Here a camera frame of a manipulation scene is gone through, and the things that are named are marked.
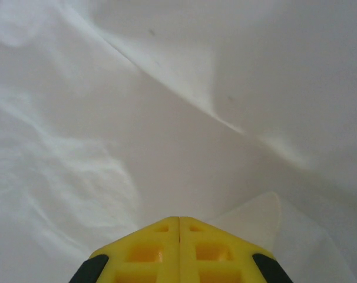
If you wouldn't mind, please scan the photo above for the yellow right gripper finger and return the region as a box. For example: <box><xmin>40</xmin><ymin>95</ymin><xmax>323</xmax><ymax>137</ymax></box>
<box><xmin>179</xmin><ymin>217</ymin><xmax>292</xmax><ymax>283</ymax></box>

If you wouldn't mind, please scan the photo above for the white t-shirt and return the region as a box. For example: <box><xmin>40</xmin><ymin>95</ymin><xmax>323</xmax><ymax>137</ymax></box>
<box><xmin>0</xmin><ymin>0</ymin><xmax>357</xmax><ymax>283</ymax></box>

